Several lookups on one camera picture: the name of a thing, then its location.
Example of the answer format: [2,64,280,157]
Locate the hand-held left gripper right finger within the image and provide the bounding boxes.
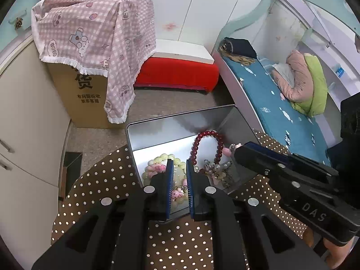
[186,159,329,270]

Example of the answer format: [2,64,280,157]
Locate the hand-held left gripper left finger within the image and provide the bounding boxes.
[31,159,175,270]

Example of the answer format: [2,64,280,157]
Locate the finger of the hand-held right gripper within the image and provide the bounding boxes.
[244,142,339,187]
[234,145,310,200]

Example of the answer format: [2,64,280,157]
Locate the pink charm with pearl chain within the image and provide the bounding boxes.
[171,186,188,203]

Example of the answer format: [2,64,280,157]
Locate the small pink charm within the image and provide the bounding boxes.
[148,163,167,174]

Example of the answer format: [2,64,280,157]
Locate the cream bead bracelet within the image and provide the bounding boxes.
[142,153,187,203]

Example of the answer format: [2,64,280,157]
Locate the dark red bead bracelet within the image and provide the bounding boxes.
[193,130,239,165]

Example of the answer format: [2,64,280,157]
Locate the silver metal box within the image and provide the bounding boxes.
[126,105,265,220]

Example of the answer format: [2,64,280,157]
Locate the person's right forearm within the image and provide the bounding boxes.
[322,238,353,270]

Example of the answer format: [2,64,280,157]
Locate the brown polka dot tablecloth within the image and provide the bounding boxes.
[51,129,318,270]

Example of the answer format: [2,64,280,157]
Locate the teal bed mattress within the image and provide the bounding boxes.
[225,55,342,166]

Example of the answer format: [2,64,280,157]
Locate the pink and green folded blanket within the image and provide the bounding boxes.
[291,53,328,118]

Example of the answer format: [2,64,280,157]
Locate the pink pillow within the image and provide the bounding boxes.
[271,50,314,103]

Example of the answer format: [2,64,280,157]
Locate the white pillow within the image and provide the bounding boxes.
[273,63,296,81]

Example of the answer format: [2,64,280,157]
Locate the folded tan clothes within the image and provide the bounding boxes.
[219,45,257,67]

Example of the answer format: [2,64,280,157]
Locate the red ottoman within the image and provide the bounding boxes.
[133,56,220,93]

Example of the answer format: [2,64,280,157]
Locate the folded dark clothes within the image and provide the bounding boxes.
[223,37,258,58]

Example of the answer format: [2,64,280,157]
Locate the cardboard box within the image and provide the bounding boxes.
[46,62,127,129]

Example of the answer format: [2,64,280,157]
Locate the white board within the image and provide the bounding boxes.
[153,39,215,64]

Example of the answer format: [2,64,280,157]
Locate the cream low cabinet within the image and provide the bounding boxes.
[0,32,72,231]

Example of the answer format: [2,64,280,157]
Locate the white wardrobe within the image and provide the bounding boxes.
[145,0,249,48]

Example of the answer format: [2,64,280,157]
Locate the pink checked cloth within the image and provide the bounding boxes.
[31,0,157,124]

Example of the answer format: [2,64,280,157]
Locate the teal drawer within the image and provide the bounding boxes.
[0,0,43,44]

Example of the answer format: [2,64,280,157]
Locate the teal bunk bed frame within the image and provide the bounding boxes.
[212,0,360,175]

